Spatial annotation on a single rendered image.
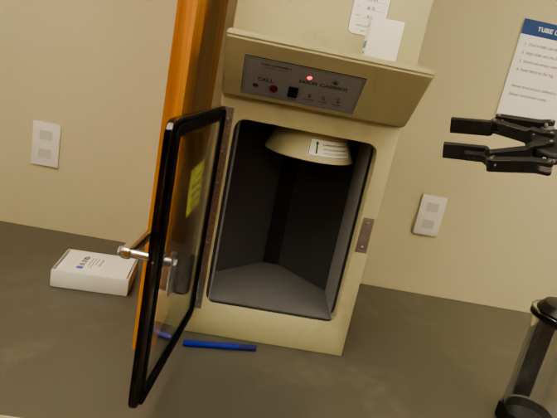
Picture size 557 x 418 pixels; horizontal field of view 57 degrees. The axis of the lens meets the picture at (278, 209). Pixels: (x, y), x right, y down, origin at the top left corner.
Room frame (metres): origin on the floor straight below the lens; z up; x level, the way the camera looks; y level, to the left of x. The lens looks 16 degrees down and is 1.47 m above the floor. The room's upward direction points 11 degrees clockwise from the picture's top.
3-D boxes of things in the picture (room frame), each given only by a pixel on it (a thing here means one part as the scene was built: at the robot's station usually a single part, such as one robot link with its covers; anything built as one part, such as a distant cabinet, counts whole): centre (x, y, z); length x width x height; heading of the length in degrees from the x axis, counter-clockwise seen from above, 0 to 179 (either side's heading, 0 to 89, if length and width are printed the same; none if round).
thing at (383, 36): (0.86, -0.11, 1.54); 0.05 x 0.05 x 0.06; 89
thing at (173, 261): (0.62, 0.13, 1.18); 0.02 x 0.02 x 0.06; 87
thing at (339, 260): (1.03, -0.01, 1.19); 0.26 x 0.24 x 0.35; 94
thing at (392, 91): (0.85, -0.03, 1.46); 0.32 x 0.11 x 0.10; 94
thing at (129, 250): (0.66, 0.17, 1.20); 0.10 x 0.05 x 0.03; 177
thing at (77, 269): (1.04, 0.37, 0.96); 0.16 x 0.12 x 0.04; 98
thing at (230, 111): (0.89, 0.12, 1.19); 0.03 x 0.02 x 0.39; 94
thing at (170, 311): (0.73, 0.13, 1.19); 0.30 x 0.01 x 0.40; 177
